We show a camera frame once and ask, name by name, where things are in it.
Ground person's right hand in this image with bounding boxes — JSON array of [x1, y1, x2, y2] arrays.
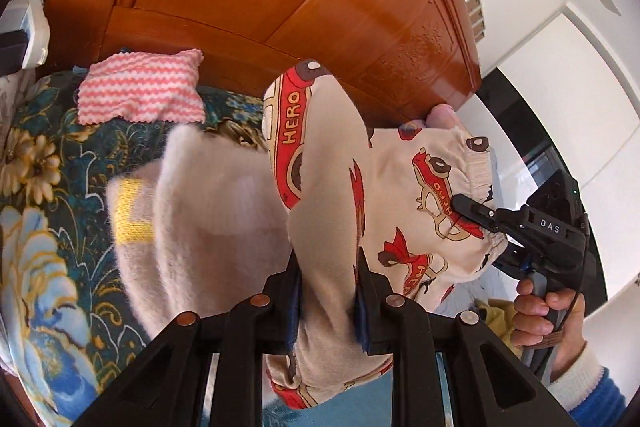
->
[[511, 280, 587, 381]]

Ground blue floral bed sheet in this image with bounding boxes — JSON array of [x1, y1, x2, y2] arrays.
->
[[1, 72, 266, 426]]

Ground light blue floral quilt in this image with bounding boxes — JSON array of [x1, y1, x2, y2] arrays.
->
[[436, 146, 533, 317]]

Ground pink white zigzag cloth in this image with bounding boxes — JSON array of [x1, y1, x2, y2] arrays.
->
[[77, 49, 205, 126]]

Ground olive green knit sweater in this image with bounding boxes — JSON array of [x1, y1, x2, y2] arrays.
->
[[475, 299, 523, 358]]

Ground wall photo frames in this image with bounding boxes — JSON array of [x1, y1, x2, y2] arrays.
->
[[465, 0, 486, 43]]

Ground pink floral pillow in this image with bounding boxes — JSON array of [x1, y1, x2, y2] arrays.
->
[[401, 104, 465, 131]]

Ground white black wardrobe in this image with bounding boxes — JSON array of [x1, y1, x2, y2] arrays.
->
[[456, 1, 640, 348]]

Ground blue white sleeve forearm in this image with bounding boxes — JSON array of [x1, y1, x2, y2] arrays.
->
[[548, 347, 626, 427]]

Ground cream car print pajama pants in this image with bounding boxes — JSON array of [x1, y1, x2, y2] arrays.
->
[[262, 61, 506, 410]]

